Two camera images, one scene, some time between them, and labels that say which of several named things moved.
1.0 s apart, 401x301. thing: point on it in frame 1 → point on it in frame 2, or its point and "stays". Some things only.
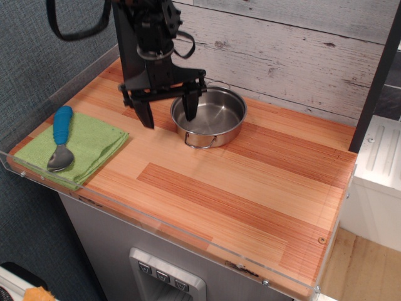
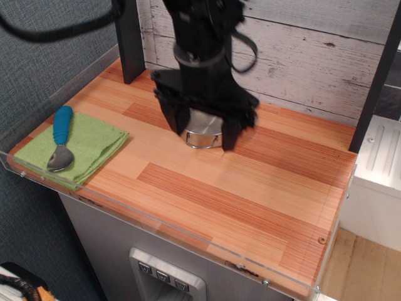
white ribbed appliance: x=372 y=211 stays
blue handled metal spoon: x=62 y=157 stays
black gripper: x=163 y=80 → x=210 y=88
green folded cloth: x=90 y=142 stays
